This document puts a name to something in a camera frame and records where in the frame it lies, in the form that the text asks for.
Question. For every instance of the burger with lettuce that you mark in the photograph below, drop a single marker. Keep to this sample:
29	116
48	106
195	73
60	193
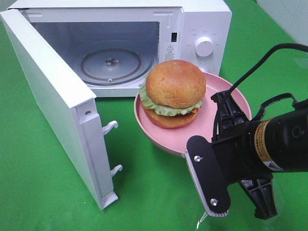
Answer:
172	94

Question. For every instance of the upper white microwave knob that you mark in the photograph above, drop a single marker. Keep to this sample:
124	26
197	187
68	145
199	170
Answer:
204	46

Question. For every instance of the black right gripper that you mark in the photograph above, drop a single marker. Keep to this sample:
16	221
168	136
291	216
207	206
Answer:
234	159

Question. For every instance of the pink round plate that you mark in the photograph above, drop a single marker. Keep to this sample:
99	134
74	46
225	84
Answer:
173	141

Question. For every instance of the white microwave door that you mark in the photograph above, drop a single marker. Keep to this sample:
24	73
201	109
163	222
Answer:
68	104

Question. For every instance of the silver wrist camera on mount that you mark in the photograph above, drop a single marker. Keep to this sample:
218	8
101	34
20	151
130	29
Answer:
207	176

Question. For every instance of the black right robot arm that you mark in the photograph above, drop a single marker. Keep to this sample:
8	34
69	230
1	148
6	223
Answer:
281	143

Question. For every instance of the white microwave oven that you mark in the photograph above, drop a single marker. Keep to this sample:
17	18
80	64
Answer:
163	29

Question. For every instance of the glass microwave turntable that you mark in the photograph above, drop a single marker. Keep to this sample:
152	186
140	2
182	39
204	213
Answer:
114	66

